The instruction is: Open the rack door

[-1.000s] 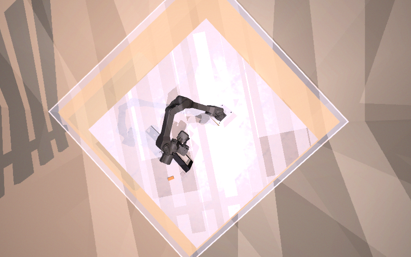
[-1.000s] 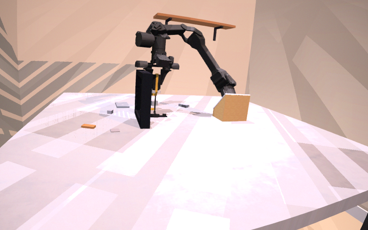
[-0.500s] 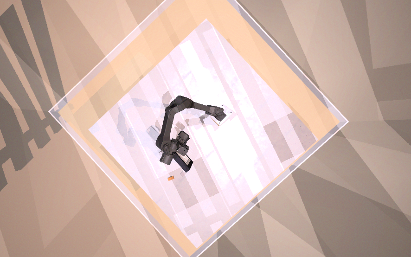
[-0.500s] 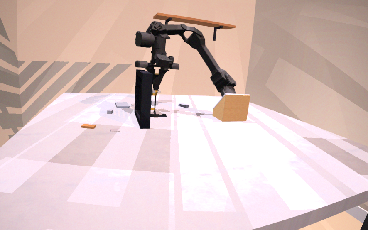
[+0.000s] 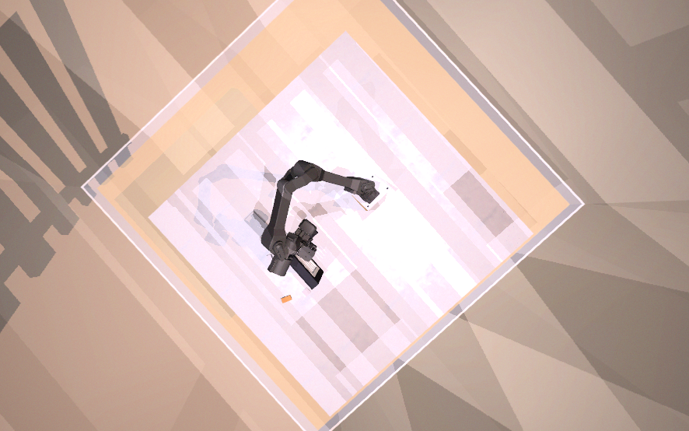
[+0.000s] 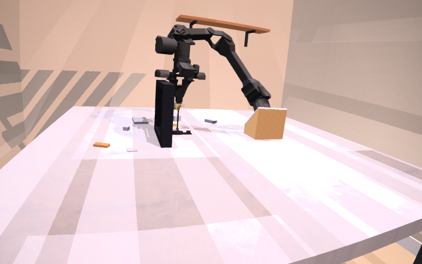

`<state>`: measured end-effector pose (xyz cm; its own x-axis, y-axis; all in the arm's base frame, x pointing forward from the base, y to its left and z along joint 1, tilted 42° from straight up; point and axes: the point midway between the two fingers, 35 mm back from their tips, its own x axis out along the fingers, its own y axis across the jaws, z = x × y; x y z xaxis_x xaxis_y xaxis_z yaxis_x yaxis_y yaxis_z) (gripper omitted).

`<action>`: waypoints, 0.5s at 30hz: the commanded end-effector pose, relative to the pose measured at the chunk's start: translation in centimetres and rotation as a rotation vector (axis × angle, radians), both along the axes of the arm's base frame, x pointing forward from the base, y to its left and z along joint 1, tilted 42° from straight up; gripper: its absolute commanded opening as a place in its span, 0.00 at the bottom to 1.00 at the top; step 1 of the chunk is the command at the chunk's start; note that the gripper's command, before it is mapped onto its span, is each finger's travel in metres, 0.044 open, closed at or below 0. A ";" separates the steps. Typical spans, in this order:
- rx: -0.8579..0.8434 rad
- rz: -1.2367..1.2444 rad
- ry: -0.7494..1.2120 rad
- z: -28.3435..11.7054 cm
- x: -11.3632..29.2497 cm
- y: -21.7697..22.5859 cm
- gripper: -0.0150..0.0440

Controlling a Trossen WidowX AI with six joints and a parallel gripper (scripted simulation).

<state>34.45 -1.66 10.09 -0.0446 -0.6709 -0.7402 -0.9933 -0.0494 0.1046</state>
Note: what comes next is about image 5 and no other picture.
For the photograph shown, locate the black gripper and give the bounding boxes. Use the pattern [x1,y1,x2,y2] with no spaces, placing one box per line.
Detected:
[292,219,317,255]

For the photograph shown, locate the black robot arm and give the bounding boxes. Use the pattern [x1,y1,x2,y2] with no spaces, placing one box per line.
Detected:
[261,160,380,276]

